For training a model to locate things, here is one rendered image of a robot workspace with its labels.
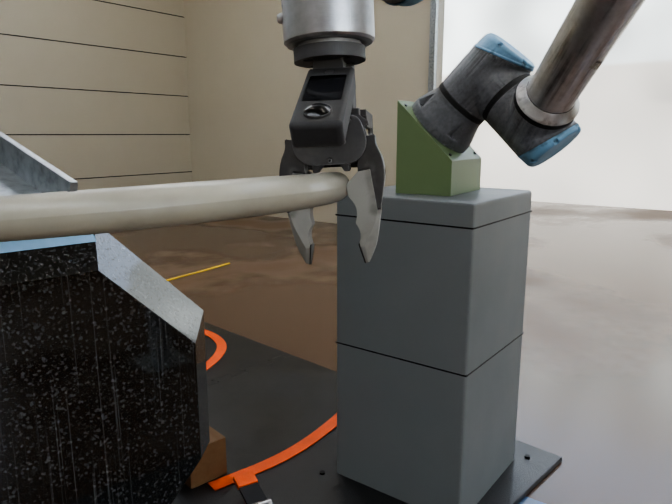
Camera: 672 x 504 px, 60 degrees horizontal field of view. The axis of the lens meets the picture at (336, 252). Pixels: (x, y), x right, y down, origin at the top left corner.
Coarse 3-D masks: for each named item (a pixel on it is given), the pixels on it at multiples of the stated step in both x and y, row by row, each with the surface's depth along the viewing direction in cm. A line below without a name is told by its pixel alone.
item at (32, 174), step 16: (0, 144) 92; (16, 144) 89; (0, 160) 93; (16, 160) 89; (32, 160) 85; (0, 176) 87; (16, 176) 89; (32, 176) 86; (48, 176) 83; (64, 176) 80; (0, 192) 82; (16, 192) 83; (32, 192) 84
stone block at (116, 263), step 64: (0, 256) 104; (64, 256) 110; (128, 256) 123; (0, 320) 101; (64, 320) 109; (128, 320) 117; (192, 320) 132; (0, 384) 103; (64, 384) 110; (128, 384) 119; (192, 384) 130; (0, 448) 104; (64, 448) 112; (128, 448) 121; (192, 448) 132
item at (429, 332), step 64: (384, 192) 158; (512, 192) 158; (384, 256) 151; (448, 256) 140; (512, 256) 158; (384, 320) 155; (448, 320) 143; (512, 320) 165; (384, 384) 158; (448, 384) 146; (512, 384) 171; (384, 448) 162; (448, 448) 149; (512, 448) 179
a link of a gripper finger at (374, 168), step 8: (368, 136) 56; (368, 144) 56; (376, 144) 56; (368, 152) 56; (376, 152) 56; (360, 160) 56; (368, 160) 56; (376, 160) 56; (360, 168) 56; (368, 168) 56; (376, 168) 56; (384, 168) 56; (376, 176) 56; (384, 176) 56; (376, 184) 56; (384, 184) 57; (376, 192) 56; (376, 200) 56
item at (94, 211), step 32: (64, 192) 39; (96, 192) 39; (128, 192) 40; (160, 192) 40; (192, 192) 41; (224, 192) 43; (256, 192) 44; (288, 192) 47; (320, 192) 50; (0, 224) 38; (32, 224) 38; (64, 224) 38; (96, 224) 39; (128, 224) 40; (160, 224) 41
